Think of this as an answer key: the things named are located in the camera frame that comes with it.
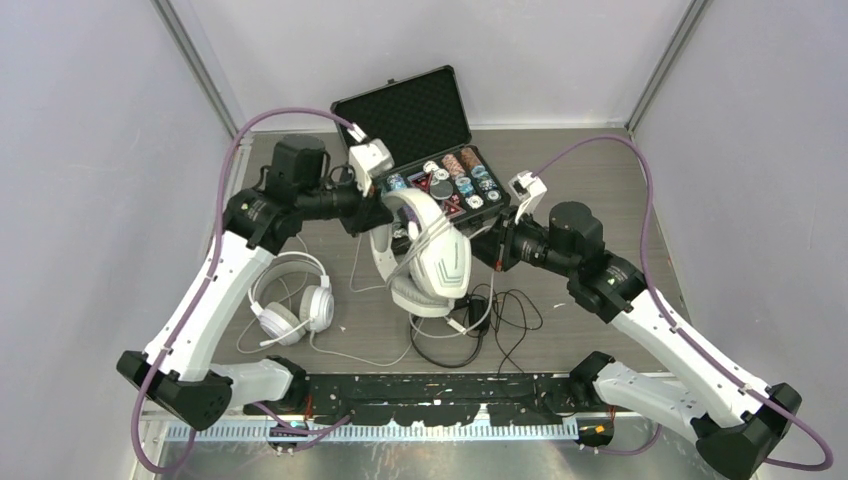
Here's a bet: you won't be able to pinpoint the black poker chip case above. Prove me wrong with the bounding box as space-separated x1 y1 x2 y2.
331 65 510 230

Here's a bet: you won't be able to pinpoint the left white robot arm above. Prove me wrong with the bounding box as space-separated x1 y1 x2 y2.
117 134 394 431

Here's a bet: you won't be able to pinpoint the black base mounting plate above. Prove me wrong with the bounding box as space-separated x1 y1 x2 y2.
263 373 612 427

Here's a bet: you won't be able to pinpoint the large white gaming headphones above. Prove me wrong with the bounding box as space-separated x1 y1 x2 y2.
369 188 472 318

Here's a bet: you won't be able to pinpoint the round silver dealer button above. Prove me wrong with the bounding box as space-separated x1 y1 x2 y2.
429 181 455 201

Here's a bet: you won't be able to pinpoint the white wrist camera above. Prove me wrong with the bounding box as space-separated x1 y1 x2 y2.
347 123 394 198
508 170 547 224

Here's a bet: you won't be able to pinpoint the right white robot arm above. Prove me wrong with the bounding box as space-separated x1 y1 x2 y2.
471 202 802 479

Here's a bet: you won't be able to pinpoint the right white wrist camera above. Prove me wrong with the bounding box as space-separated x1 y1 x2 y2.
508 170 547 224

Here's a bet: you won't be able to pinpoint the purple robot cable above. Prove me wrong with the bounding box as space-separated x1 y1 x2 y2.
129 107 366 476
533 135 835 472

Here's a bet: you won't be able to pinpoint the black on-ear headphones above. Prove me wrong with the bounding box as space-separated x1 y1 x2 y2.
408 288 546 376

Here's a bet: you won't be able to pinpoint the white aluminium rail strip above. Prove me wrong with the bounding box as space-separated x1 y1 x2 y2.
195 418 579 443

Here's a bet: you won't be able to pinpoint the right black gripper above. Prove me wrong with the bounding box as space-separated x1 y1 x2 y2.
464 203 578 277

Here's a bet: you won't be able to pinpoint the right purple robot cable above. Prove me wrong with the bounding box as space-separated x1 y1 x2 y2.
533 135 835 472

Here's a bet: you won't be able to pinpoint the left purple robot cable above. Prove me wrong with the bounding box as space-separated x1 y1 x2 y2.
129 107 366 476

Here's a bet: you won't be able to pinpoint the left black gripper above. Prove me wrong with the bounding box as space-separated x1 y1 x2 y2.
297 162 392 237

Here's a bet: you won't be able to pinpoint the small white headphones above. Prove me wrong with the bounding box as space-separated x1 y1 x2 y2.
235 251 425 368

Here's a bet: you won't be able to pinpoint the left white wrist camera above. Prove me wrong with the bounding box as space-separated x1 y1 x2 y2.
347 123 394 198

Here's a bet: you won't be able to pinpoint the red triangle card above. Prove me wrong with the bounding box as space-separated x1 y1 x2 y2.
407 171 432 193
441 200 466 220

